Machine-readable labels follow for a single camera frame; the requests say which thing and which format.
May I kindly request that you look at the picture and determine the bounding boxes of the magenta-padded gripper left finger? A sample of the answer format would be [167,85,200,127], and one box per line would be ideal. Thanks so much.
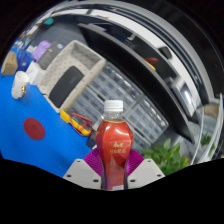
[63,148,105,190]

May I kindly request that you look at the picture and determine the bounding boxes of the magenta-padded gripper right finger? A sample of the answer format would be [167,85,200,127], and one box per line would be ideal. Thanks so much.
[123,148,165,190]

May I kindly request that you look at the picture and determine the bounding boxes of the red drink bottle white cap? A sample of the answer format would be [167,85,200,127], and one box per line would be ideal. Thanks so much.
[95,99,134,191]

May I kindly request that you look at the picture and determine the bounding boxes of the green potted plant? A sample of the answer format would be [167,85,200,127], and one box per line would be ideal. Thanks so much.
[141,138,191,176]

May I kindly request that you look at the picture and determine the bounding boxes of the black box with white label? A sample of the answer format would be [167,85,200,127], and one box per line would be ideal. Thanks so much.
[87,131,98,149]

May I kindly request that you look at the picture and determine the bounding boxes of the grey small-parts drawer cabinet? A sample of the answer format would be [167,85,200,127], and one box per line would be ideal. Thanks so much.
[131,96,169,138]
[131,123,155,152]
[89,61,144,113]
[71,85,105,122]

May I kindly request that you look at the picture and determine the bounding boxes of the yellow multimeter with red leads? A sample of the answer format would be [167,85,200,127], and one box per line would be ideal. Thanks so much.
[59,108,94,137]
[141,56,159,72]

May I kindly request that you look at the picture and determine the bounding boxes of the flat round red coaster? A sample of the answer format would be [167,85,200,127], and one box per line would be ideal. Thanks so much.
[23,117,46,141]

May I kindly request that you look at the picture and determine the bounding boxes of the white shelf unit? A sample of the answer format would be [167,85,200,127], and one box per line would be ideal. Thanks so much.
[191,96,224,164]

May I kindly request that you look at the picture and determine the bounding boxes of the grey oscilloscope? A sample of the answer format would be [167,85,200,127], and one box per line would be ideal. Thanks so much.
[171,76,201,118]

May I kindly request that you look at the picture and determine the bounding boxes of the black rectangular pad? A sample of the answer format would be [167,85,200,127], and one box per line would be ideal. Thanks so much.
[48,65,85,109]

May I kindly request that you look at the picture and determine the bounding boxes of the black workbench shelf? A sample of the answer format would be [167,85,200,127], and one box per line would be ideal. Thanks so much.
[78,13,214,144]

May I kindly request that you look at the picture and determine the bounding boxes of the white mug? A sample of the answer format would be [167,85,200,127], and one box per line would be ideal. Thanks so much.
[10,70,30,100]

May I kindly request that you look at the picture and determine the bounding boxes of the cream dotted storage tray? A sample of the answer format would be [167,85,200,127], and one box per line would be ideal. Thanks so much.
[37,39,107,114]

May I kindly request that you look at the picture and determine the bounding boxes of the dark grey upright box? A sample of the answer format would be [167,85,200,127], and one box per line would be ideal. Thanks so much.
[37,41,64,71]

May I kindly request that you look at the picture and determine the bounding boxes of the black rounded device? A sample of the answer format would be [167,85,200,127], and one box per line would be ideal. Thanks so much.
[159,46,174,60]

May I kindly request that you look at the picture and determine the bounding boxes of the blue box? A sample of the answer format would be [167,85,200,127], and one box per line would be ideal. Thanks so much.
[14,46,33,69]

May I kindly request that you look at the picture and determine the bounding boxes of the brown cardboard box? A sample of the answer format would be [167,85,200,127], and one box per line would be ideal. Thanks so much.
[0,50,18,77]

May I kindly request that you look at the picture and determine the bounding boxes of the teal plastic object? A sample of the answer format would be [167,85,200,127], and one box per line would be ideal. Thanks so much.
[43,17,55,27]

